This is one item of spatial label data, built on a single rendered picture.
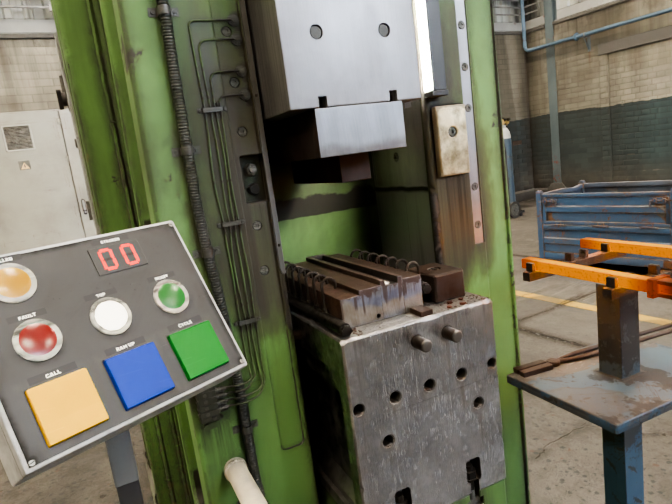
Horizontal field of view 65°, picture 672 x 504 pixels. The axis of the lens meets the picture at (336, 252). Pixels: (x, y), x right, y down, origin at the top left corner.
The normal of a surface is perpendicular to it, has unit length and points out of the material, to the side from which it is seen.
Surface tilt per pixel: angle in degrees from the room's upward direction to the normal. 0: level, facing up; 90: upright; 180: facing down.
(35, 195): 89
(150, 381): 60
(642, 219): 89
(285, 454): 90
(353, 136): 90
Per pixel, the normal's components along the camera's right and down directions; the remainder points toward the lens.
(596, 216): -0.80, 0.19
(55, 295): 0.60, -0.47
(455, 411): 0.43, 0.11
